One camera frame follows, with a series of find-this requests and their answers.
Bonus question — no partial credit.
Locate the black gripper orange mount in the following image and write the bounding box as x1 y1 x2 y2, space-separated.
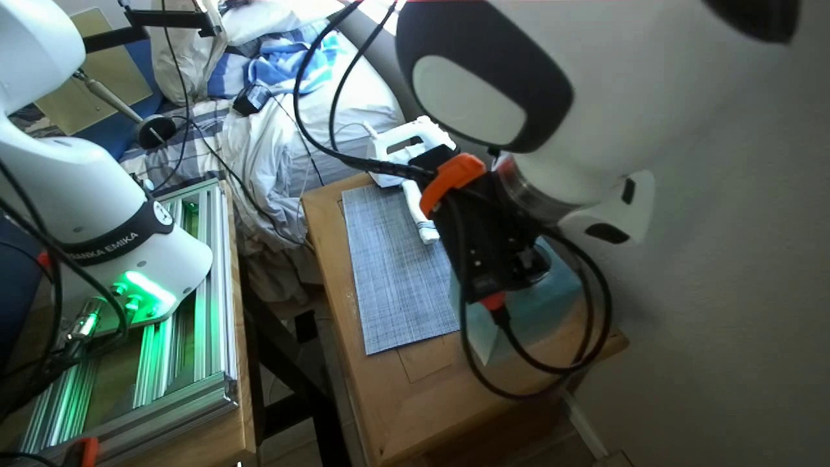
419 154 558 318

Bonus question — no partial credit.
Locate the teal white tissue box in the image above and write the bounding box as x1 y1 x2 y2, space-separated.
469 257 596 371

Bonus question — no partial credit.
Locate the blue-grey woven placemat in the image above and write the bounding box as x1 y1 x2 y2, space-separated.
340 181 466 359

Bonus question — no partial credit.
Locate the white clothes iron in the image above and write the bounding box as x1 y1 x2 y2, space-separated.
364 115 460 193

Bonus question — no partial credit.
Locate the wooden nightstand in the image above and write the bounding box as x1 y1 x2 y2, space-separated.
301 172 629 467

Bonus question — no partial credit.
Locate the white bed duvet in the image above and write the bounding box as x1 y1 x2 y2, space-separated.
141 0 409 255

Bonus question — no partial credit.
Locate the blue white striped fabric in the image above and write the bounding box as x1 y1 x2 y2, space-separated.
205 23 344 118

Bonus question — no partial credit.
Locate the black stand bar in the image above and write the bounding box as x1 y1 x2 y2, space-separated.
84 6 218 53

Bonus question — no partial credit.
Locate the tan flat board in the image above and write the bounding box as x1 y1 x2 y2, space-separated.
33 9 163 139

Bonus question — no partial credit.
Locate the dark blue object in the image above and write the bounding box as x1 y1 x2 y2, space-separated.
0 215 46 373

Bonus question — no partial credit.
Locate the dark wooden frame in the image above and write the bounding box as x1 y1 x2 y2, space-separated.
238 255 353 467

